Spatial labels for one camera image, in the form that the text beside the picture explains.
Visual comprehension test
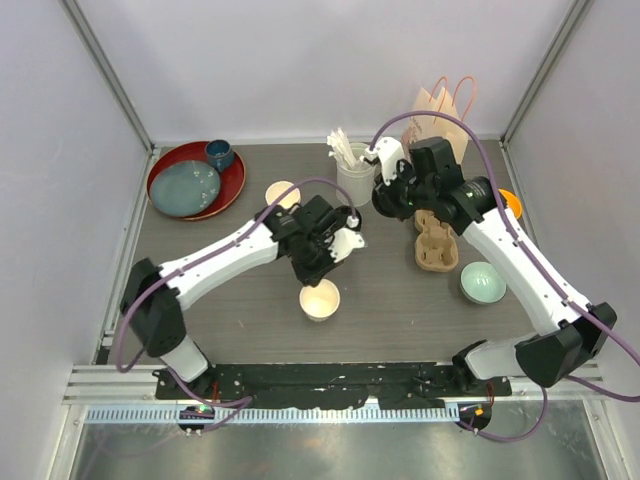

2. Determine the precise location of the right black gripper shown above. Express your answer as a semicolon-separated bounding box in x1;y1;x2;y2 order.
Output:
374;160;435;222

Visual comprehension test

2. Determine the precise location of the stack of white paper cups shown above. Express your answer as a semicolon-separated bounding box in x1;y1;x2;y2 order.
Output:
265;180;301;209

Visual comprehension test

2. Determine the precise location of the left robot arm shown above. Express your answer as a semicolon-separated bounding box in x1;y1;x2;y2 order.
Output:
120;195;362;399

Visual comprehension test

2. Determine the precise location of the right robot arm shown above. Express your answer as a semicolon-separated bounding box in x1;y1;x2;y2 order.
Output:
364;137;617;395

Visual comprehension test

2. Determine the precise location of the white cylindrical straw holder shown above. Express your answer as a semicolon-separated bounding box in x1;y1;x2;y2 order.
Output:
336;160;376;207

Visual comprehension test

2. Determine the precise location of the brown pulp cup carrier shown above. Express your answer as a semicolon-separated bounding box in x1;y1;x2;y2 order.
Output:
414;210;459;273

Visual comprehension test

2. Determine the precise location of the printed kraft paper bag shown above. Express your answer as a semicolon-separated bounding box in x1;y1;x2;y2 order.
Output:
399;75;478;161

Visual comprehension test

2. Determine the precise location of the white wrapped straws bundle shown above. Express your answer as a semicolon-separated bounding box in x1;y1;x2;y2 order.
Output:
326;127;370;171

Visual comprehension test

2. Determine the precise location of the red round tray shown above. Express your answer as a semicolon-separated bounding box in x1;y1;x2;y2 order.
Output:
146;141;246;221

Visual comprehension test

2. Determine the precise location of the orange plastic bowl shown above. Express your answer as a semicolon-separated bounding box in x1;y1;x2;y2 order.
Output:
499;188;524;220

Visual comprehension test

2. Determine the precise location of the pale green ceramic bowl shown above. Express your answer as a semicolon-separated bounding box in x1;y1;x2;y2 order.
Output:
460;262;507;305

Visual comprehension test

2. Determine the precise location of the dark blue ceramic mug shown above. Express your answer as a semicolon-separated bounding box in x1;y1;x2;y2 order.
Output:
205;139;235;173

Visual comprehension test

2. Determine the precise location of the blue-grey ceramic plate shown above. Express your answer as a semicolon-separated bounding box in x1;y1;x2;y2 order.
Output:
149;160;221;217

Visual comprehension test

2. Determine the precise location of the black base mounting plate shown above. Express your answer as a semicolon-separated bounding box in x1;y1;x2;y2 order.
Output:
153;362;512;410

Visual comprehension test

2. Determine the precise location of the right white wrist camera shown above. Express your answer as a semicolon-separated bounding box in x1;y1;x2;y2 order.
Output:
359;137;404;185

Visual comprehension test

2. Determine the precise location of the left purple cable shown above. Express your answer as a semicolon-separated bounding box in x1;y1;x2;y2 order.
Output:
114;177;362;434

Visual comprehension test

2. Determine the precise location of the purple cable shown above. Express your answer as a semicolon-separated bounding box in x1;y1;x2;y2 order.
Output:
367;110;640;445
114;177;362;434

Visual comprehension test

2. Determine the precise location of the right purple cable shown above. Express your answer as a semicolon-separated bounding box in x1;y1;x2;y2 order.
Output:
367;110;640;445

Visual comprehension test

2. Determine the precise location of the aluminium frame rail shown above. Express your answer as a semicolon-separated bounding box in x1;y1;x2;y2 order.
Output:
63;362;600;431

